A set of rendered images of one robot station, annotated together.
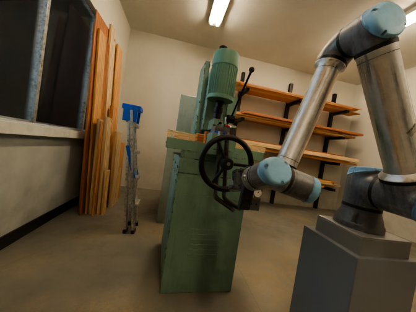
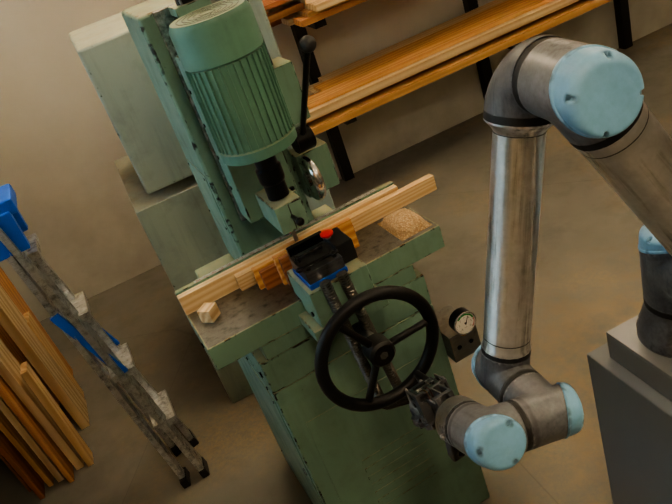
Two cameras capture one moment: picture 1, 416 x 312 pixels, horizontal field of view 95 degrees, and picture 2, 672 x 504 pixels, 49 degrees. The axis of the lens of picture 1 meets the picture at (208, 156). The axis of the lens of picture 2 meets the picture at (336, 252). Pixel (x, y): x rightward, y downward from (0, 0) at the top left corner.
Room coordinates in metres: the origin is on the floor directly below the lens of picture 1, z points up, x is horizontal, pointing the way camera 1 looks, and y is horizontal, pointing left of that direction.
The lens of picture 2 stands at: (-0.28, -0.03, 1.76)
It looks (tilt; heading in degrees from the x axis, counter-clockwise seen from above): 29 degrees down; 357
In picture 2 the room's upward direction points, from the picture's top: 20 degrees counter-clockwise
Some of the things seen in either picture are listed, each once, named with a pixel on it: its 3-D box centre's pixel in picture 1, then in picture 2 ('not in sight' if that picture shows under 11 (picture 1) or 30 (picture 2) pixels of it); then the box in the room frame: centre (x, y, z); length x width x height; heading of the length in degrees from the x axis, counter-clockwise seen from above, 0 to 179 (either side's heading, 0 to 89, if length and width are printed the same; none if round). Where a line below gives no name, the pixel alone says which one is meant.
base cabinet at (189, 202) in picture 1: (197, 217); (346, 396); (1.40, 0.01, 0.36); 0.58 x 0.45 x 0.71; 13
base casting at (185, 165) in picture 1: (205, 164); (303, 285); (1.40, 0.01, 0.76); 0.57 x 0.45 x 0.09; 13
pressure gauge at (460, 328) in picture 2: (256, 193); (462, 323); (1.14, -0.32, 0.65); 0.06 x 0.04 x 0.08; 103
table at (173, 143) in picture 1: (215, 150); (322, 285); (1.18, -0.04, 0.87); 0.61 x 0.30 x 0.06; 103
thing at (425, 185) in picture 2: (228, 144); (339, 230); (1.31, -0.13, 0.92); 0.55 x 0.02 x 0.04; 103
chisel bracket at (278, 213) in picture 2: (215, 126); (283, 209); (1.31, -0.02, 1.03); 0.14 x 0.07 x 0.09; 13
